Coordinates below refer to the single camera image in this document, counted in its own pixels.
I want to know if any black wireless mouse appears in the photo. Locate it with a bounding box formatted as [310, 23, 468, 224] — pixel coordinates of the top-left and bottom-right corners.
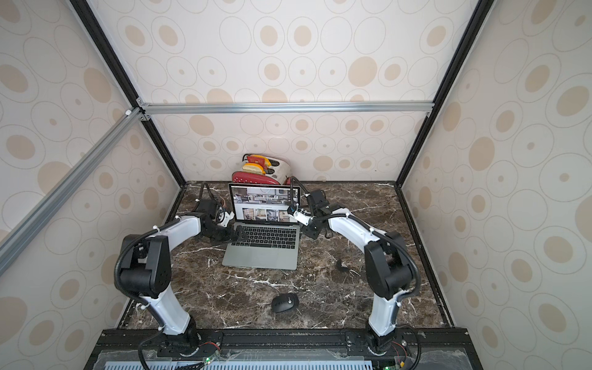
[271, 292, 299, 314]

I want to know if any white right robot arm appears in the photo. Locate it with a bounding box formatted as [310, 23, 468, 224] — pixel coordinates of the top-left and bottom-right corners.
[288, 177, 422, 354]

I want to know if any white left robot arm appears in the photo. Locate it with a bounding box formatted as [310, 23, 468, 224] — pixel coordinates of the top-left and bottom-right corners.
[113, 183, 237, 369]

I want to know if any silver laptop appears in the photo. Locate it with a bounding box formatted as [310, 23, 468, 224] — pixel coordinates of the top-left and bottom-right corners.
[222, 183, 300, 271]

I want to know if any red polka dot toaster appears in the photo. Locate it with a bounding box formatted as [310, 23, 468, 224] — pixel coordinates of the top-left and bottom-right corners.
[231, 154, 292, 185]

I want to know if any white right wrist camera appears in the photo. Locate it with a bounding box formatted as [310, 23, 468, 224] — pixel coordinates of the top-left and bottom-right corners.
[288, 207, 313, 226]

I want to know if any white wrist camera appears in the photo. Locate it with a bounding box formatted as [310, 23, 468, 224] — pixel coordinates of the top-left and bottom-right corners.
[217, 211, 234, 228]
[288, 207, 313, 226]

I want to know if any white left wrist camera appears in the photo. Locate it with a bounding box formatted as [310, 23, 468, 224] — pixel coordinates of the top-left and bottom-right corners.
[217, 211, 234, 228]

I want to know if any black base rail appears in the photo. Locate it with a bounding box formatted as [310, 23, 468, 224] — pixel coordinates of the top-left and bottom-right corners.
[84, 325, 482, 369]

